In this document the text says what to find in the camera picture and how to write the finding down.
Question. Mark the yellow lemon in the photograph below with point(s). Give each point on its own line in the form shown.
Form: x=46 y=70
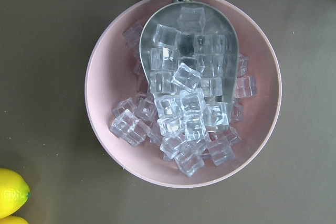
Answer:
x=13 y=220
x=14 y=192

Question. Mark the pink bowl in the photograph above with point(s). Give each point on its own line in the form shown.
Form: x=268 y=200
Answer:
x=110 y=79

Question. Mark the metal ice scoop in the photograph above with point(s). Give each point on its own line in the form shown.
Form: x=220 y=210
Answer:
x=196 y=29

